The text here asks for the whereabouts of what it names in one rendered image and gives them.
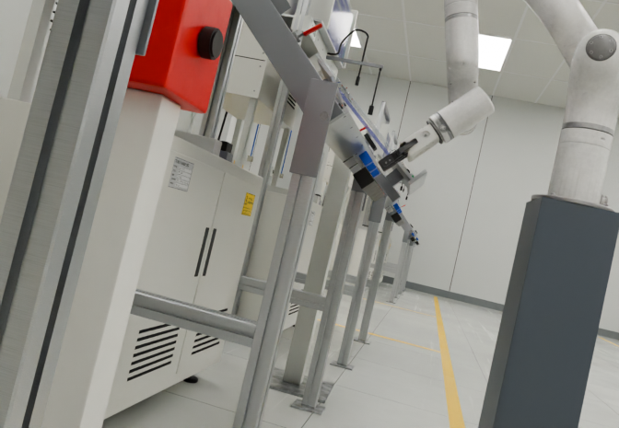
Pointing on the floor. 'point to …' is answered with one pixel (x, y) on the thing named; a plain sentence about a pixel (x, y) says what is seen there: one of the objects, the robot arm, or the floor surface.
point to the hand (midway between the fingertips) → (387, 163)
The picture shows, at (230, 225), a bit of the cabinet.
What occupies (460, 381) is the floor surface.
